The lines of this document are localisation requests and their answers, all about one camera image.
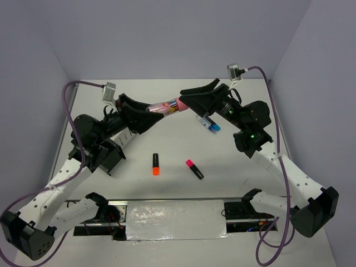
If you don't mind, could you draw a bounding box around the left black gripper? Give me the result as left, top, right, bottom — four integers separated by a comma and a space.
94, 93, 164, 144

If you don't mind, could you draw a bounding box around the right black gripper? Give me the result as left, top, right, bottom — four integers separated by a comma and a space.
179, 78, 248, 130

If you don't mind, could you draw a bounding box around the pink capped marker bottle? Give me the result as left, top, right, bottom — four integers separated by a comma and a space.
146, 98, 189, 116

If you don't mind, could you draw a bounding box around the orange highlighter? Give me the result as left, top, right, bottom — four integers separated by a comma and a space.
152, 153, 160, 176

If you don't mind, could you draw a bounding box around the pink highlighter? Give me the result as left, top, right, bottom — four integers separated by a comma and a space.
186, 160, 204, 180

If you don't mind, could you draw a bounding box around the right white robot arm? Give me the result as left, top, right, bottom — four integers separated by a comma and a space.
179, 79, 339, 238

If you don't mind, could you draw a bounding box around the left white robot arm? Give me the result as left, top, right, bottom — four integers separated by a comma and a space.
1, 94, 164, 261

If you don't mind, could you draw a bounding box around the blue capped pen pack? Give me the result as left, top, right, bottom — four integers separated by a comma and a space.
196, 115, 221, 134

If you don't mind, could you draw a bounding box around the white mesh organizer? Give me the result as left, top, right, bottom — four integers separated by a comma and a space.
111, 128, 136, 148

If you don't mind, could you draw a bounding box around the black mesh organizer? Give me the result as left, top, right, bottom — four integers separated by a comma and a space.
93, 139, 126, 176

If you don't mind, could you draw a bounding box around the silver foil cover plate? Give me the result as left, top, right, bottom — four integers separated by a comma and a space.
126, 200, 228, 241

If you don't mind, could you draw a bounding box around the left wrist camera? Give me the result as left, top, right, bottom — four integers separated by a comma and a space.
102, 82, 116, 108

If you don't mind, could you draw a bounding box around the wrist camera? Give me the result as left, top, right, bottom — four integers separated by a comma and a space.
102, 82, 116, 108
227, 64, 245, 88

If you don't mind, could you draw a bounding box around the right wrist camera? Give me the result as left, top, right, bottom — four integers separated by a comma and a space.
227, 64, 245, 88

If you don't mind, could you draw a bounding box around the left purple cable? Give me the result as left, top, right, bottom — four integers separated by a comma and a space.
0, 80, 107, 266

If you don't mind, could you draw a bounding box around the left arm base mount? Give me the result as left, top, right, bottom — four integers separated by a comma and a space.
73, 192, 127, 241

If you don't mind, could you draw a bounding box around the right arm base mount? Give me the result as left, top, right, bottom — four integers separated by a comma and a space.
221, 189, 274, 234

